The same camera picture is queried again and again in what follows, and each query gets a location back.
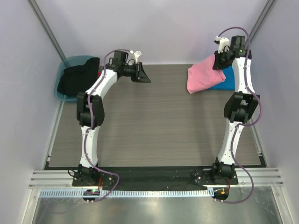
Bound white slotted cable duct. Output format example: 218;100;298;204
40;188;214;198

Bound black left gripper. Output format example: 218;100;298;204
121;62;151;84

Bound aluminium corner post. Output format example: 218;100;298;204
27;0;66;61
234;0;278;68

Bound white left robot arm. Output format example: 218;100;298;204
73;49;151;187

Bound teal plastic basket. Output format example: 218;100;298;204
54;55;94;104

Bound left aluminium corner post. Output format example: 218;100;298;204
27;0;66;61

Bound aluminium front rail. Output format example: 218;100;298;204
29;167;283;191

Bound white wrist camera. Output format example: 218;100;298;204
214;36;230;53
129;50;142;63

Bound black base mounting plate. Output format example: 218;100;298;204
68;165;239;187

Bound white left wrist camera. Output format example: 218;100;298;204
129;50;142;63

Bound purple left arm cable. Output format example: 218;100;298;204
83;49;120;203

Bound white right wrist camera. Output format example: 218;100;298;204
214;36;230;53

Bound red t shirt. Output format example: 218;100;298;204
98;63;102;77

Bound pink t shirt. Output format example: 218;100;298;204
186;54;226;94

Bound folded blue t shirt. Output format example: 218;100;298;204
209;66;235;90

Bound black t shirt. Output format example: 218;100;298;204
57;57;100;99

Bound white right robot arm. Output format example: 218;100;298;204
208;35;260;185

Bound right aluminium corner post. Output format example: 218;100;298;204
234;0;278;68

